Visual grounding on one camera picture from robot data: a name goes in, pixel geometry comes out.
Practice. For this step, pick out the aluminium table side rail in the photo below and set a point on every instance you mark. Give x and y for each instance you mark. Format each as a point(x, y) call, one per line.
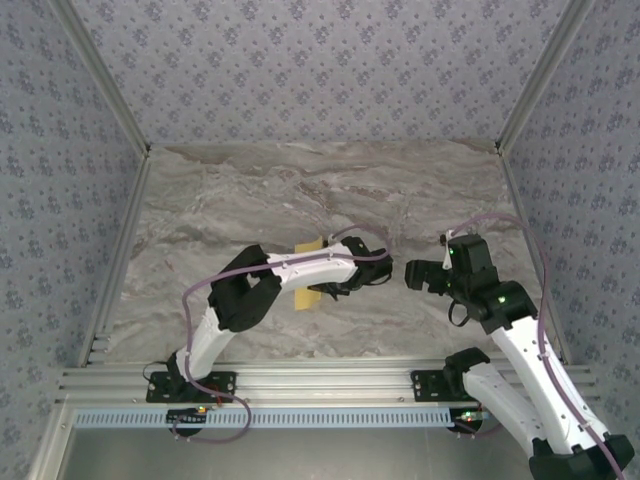
point(517, 200)
point(121, 250)

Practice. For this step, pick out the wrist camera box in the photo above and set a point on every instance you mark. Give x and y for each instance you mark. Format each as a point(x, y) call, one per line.
point(357, 246)
point(470, 255)

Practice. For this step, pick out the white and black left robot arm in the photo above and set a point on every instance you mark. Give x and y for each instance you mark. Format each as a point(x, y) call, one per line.
point(310, 265)

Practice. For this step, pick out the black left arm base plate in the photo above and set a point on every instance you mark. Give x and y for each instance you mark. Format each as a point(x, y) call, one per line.
point(155, 392)

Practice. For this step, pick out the yellow paper sheet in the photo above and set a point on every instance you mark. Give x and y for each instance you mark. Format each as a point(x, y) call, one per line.
point(306, 300)

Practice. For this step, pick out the black controller board mount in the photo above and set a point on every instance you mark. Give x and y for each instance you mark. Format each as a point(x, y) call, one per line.
point(185, 416)
point(462, 424)

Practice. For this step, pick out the grey metal panel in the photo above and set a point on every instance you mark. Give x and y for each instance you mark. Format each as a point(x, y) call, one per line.
point(320, 455)

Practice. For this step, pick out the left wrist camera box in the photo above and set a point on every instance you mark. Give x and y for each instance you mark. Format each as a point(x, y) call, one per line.
point(357, 246)

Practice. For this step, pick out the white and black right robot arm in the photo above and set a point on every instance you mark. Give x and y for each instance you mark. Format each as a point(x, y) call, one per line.
point(525, 360)

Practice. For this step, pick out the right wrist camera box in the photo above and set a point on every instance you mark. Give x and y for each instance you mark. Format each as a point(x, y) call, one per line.
point(470, 255)

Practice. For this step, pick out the aluminium frame post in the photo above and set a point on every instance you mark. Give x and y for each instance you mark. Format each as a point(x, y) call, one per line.
point(107, 80)
point(541, 75)

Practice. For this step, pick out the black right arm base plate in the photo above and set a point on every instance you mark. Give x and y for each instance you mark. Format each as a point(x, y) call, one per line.
point(425, 385)

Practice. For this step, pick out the aluminium mounting rail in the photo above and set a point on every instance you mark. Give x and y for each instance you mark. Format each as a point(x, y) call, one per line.
point(320, 382)

